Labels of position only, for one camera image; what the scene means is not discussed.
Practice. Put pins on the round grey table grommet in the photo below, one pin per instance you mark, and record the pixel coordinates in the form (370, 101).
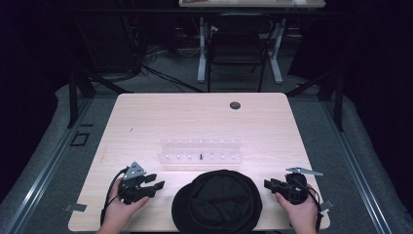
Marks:
(234, 105)

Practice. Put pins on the person's left hand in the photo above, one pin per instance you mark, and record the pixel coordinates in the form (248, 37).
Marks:
(121, 213)

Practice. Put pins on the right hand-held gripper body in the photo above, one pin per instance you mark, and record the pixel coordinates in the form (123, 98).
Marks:
(296, 190)

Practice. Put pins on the black hat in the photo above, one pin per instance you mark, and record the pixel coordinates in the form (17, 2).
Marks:
(217, 203)

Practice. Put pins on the white-legged desk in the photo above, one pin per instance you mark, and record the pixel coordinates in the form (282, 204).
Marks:
(253, 3)

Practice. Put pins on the clear acrylic pin rack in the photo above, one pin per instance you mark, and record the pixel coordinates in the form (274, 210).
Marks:
(200, 151)

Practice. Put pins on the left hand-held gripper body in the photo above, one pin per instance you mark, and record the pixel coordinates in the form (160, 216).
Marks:
(133, 188)

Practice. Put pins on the grey tape tab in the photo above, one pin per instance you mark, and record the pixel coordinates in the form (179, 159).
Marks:
(326, 206)
(75, 207)

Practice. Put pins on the person's right hand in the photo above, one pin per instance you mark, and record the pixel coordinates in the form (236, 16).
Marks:
(300, 213)

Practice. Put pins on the black metal stand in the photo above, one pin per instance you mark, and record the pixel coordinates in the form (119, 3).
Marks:
(334, 94)
(78, 87)

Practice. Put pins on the black chair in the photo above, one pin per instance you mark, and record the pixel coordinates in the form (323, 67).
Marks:
(238, 45)

